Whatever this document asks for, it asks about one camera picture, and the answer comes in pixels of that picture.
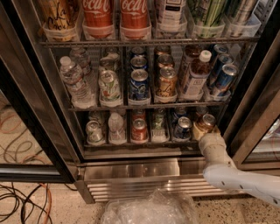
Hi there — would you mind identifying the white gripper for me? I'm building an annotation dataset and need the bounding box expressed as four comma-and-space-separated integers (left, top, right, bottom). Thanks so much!
192, 125, 231, 165

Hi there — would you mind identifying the orange can bottom shelf front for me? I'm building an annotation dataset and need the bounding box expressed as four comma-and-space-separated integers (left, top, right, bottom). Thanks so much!
196, 114, 216, 133

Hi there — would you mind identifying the orange can shelf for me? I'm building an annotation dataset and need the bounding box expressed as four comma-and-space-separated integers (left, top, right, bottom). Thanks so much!
196, 114, 216, 133
195, 106, 209, 116

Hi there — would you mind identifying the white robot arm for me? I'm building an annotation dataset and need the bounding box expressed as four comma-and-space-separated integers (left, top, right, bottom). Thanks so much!
198, 132, 280, 207

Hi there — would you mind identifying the orange can bottom shelf rear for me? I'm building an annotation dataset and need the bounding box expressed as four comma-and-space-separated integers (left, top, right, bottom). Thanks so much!
195, 106, 209, 116

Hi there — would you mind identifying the blue can bottom shelf front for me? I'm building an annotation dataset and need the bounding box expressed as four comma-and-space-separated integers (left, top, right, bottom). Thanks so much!
173, 116, 193, 140

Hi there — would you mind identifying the blue can shelf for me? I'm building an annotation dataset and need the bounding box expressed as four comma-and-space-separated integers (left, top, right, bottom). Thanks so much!
171, 107, 187, 123
173, 116, 193, 140

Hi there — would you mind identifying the blue can bottom shelf rear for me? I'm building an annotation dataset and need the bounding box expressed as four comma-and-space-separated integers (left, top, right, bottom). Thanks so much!
171, 107, 187, 123

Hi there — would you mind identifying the right fridge glass door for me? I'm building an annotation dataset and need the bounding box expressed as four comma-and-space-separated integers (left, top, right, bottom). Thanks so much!
224, 28, 280, 176

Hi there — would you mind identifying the fridge glass door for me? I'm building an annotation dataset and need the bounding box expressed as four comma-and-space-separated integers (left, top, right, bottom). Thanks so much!
224, 28, 280, 176
0, 0, 80, 183

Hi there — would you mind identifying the green can bottom shelf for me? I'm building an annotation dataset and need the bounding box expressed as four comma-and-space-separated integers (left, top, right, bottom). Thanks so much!
152, 108, 165, 130

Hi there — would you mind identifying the gold can middle front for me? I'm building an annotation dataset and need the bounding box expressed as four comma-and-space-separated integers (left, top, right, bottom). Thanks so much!
156, 66, 178, 97

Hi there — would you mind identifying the gold can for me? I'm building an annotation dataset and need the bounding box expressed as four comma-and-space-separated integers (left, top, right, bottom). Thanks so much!
157, 54, 175, 68
156, 66, 178, 97

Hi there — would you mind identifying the blue slim can front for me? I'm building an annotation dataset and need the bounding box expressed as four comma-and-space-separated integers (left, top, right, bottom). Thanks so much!
211, 64, 239, 96

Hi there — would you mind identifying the blue slim can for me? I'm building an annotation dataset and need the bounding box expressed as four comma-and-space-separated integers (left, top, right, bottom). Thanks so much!
211, 44, 228, 58
207, 53, 235, 88
211, 64, 239, 96

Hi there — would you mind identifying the red can bottom shelf front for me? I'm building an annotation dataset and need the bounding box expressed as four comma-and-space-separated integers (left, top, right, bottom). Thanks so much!
131, 118, 147, 141

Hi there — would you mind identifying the red can shelf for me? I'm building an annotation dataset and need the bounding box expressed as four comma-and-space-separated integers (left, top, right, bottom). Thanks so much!
131, 118, 147, 141
132, 108, 146, 120

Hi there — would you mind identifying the red can bottom shelf rear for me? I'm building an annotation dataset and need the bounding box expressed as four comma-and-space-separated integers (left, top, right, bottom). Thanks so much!
132, 108, 146, 120

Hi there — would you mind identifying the blue pepsi can middle front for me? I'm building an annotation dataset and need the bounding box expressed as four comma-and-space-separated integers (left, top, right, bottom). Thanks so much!
129, 69, 149, 101

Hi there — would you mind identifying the blue pepsi can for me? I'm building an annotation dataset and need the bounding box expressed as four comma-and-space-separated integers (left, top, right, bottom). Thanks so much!
129, 57, 148, 70
129, 69, 149, 101

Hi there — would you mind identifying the water bottle bottom shelf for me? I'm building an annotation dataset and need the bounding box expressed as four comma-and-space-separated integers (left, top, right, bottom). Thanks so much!
108, 112, 126, 144

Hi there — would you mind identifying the water bottle shelf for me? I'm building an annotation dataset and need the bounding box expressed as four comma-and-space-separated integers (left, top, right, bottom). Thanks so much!
108, 112, 126, 144
59, 56, 95, 109
69, 47, 91, 75

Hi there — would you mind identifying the white green can middle front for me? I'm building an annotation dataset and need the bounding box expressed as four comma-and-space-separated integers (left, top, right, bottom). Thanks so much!
98, 70, 121, 102

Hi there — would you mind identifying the white green can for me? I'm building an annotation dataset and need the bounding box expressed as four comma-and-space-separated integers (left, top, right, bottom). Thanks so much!
88, 111, 105, 126
86, 120, 104, 145
98, 70, 121, 102

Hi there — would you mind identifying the white green can bottom front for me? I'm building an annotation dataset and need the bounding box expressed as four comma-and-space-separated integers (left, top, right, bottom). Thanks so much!
86, 120, 104, 145

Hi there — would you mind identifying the white green can bottom rear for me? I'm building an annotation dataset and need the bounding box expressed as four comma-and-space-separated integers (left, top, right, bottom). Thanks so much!
88, 111, 105, 126

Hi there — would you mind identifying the green striped can top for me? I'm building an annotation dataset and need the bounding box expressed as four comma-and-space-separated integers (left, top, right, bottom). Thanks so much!
188, 0, 227, 39

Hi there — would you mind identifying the steel fridge base grille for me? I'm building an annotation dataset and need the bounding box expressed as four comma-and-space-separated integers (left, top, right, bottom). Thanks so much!
73, 157, 246, 205

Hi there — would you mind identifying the silver striped can top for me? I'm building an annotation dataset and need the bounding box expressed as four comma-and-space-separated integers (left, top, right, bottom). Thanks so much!
227, 0, 258, 38

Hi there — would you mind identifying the water bottle middle shelf front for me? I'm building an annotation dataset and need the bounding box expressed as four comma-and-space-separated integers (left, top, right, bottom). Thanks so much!
59, 56, 95, 109

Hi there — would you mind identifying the right coca cola can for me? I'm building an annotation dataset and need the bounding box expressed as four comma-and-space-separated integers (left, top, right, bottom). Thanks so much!
120, 0, 148, 39

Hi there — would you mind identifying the coca cola can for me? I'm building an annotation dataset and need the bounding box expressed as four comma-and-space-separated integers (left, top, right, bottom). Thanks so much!
120, 0, 148, 39
82, 0, 113, 39

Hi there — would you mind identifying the water bottle middle shelf rear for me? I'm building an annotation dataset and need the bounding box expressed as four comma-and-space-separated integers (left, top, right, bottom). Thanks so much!
69, 47, 91, 75

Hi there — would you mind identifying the left coca cola can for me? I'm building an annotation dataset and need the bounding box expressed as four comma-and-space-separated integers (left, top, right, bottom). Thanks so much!
82, 0, 113, 39

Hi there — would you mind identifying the left fridge glass door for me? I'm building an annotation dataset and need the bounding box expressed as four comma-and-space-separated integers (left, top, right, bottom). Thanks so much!
0, 0, 80, 183

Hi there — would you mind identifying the yellow la croix can top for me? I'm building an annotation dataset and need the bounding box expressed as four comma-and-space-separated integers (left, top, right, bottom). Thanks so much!
38, 0, 79, 41

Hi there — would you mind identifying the tea bottle white cap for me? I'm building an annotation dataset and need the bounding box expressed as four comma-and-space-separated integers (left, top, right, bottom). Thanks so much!
181, 50, 212, 99

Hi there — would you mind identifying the tea bottle rear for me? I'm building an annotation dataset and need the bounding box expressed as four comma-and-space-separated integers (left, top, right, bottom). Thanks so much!
178, 44, 203, 82

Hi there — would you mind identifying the clear plastic bag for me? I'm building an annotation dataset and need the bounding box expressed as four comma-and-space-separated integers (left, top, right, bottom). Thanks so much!
101, 189, 199, 224

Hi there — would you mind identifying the white label bottle top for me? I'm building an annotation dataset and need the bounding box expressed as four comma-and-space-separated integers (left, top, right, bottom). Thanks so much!
155, 0, 186, 32

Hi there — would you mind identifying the bottom wire shelf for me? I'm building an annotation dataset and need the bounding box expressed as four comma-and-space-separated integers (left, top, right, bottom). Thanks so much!
84, 140, 198, 148

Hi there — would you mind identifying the wire shelf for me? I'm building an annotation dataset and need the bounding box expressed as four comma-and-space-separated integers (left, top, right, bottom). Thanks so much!
68, 100, 229, 112
40, 36, 260, 48
84, 140, 198, 148

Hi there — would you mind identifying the middle wire shelf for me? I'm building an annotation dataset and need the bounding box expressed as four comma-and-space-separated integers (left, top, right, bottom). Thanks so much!
68, 100, 229, 112

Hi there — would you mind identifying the orange floor cable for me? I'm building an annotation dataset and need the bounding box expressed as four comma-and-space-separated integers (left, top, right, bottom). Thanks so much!
38, 183, 53, 224

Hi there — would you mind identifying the top wire shelf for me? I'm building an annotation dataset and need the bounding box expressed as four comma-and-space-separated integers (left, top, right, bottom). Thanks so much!
40, 36, 260, 48

